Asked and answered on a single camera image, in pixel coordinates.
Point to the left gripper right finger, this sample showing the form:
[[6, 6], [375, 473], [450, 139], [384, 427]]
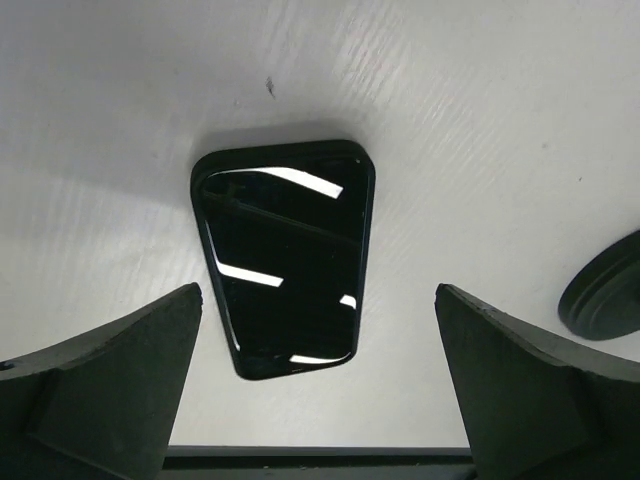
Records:
[[536, 405]]

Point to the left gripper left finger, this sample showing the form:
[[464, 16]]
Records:
[[102, 404]]

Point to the black round base phone stand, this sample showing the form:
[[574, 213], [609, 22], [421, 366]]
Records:
[[602, 301]]

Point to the black phone dark case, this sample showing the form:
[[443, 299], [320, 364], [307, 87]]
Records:
[[285, 233]]

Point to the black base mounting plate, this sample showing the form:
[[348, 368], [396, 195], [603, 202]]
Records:
[[317, 463]]

